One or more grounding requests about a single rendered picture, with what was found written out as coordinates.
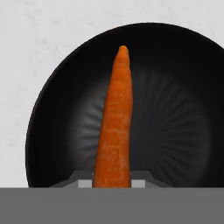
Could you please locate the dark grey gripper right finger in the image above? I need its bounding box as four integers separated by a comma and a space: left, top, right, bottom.
129, 170, 173, 189

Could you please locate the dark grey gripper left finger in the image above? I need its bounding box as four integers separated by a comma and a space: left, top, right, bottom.
48, 170, 96, 189

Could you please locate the orange carrot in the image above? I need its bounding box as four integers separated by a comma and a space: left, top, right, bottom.
92, 45, 134, 189

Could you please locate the black bowl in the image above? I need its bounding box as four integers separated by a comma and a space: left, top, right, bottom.
24, 22, 224, 189

